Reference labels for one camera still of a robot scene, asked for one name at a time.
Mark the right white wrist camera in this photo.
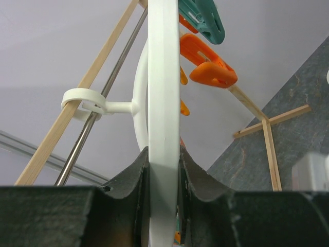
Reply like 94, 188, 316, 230
291, 152, 328, 191

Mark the white round clip hanger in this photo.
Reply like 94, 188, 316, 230
60, 0, 239, 247

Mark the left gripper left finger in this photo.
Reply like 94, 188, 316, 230
100, 147, 150, 246

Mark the wooden drying rack frame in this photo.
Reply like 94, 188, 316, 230
16, 1, 311, 191

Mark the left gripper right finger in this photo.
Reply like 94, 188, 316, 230
178, 146, 233, 246

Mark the metal rack rod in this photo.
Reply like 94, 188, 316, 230
53, 7, 149, 186

